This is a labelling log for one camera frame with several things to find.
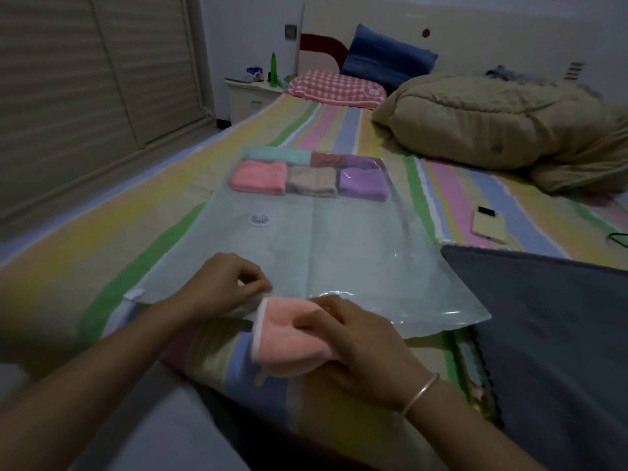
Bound person's left hand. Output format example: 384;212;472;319
182;252;274;322

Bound person's right hand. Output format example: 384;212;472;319
294;294;440;413

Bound pink towel with white edge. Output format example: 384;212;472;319
250;296;344;379

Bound clear plastic vacuum storage bag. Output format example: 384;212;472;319
131;147;492;340

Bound person's right forearm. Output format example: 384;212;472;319
403;377;549;471

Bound person's left forearm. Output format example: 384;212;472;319
0;288;208;471

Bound pink folded towel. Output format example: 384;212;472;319
230;160;288;196

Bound beige folded towel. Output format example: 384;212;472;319
285;165;339;199

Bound teal folded towel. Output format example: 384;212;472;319
244;146;312;167

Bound pastel striped bed sheet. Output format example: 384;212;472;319
0;88;628;471

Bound purple folded towel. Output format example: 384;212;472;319
338;166;389;202

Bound dark red folded towel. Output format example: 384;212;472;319
309;151;350;169

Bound mauve folded towel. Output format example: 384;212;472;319
347;154;384;171

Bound white nightstand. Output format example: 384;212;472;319
225;76;286;126

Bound cream smartphone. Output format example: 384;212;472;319
471;206;511;246

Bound red checked pillow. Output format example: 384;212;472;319
284;69;388;110

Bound grey-blue blanket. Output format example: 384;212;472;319
440;243;628;471

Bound tan bundled quilt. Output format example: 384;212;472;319
370;72;628;196

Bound beige sliding wardrobe doors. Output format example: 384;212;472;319
0;0;217;222

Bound blue pillow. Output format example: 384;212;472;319
341;23;439;94

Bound grey crumpled garment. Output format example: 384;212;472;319
485;64;560;87

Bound silver bracelet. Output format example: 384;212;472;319
400;373;441;417

